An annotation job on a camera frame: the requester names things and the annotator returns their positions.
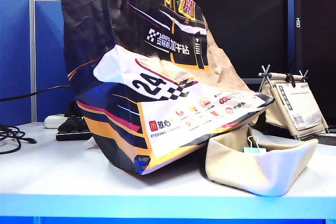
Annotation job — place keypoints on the printed brown paper bag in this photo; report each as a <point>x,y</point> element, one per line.
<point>162,119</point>

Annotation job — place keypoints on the black monitor with white lettering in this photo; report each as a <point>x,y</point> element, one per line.
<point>317,37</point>

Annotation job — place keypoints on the white printed calendar card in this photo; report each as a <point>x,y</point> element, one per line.
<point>302,106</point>

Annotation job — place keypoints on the teal binder clip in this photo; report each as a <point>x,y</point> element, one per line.
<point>253,150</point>

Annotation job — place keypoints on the blue office partition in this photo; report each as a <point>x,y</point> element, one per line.
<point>47,51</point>

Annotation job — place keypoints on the black mechanical keyboard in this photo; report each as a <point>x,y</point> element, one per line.
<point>71,130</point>

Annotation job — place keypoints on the beige fabric basket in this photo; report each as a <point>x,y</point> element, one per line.
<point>228,163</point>

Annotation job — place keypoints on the desk calendar on stand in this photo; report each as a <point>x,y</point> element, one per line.
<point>278,113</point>

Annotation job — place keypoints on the white rounded device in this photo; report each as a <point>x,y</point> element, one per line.
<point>53,121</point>

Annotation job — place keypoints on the black monitor stand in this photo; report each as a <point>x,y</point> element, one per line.
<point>72,110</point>

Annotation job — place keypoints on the large black monitor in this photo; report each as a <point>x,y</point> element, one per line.
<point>249,24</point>

